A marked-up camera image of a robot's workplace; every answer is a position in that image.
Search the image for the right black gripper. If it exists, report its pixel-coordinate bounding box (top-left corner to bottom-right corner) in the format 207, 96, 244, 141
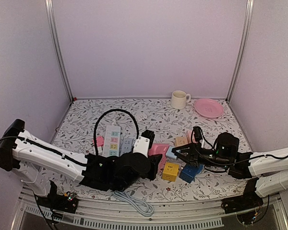
173, 141, 231, 168

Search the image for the pink power strip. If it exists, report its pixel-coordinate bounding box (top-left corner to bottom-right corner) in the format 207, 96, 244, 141
148, 143, 170, 171

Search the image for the small light blue adapter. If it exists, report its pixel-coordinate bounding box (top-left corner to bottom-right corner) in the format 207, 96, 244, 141
166, 146, 177, 160

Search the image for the dark blue cube socket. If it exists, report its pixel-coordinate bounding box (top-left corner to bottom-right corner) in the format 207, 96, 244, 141
179, 164, 204, 184

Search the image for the beige cube socket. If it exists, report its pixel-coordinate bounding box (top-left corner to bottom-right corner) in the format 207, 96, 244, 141
175, 137, 189, 147

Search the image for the yellow cube socket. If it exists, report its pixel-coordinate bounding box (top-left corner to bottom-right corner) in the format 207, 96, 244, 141
162, 162, 179, 182

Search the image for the pink cube socket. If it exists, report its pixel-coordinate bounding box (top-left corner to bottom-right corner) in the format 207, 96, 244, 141
186, 130, 195, 143

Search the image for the light blue power strip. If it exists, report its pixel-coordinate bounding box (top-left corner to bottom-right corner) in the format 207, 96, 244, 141
112, 137, 155, 218

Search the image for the white power strip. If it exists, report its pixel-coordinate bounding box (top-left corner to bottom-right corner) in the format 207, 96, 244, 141
102, 119, 121, 157

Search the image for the pink plug adapter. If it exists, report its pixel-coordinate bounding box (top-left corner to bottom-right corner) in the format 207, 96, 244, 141
93, 136, 104, 147

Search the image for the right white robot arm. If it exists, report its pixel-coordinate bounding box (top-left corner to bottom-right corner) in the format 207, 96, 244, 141
172, 132, 288, 209

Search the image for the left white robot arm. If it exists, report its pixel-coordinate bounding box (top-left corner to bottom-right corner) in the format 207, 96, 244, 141
0, 119, 162, 208

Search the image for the pink plate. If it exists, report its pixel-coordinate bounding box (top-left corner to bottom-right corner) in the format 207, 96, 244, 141
194, 98, 224, 118

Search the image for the cream ceramic mug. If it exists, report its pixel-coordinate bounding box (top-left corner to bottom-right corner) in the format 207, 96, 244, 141
170, 90, 191, 109

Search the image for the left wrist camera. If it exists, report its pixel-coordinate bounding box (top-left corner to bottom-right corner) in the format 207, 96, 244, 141
132, 130, 155, 157

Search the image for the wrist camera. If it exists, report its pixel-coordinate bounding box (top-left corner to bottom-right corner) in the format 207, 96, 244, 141
192, 126, 205, 148
132, 130, 155, 157

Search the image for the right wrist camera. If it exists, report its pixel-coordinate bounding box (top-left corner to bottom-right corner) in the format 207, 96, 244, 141
192, 126, 205, 148

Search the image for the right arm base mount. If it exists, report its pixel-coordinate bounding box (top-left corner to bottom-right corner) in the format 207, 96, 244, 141
221, 178, 264, 214

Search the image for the front aluminium rail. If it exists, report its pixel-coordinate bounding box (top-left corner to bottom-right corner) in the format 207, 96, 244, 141
12, 188, 288, 230

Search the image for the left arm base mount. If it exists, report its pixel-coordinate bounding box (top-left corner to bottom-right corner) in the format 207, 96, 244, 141
37, 181, 79, 214

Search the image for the right aluminium frame post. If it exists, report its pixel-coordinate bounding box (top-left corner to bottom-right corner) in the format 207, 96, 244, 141
226, 0, 254, 104

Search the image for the aluminium frame post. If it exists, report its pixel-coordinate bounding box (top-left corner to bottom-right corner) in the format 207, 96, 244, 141
45, 0, 74, 102
226, 0, 254, 104

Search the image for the left aluminium frame post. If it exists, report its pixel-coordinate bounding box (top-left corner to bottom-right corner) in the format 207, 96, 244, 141
45, 0, 74, 102

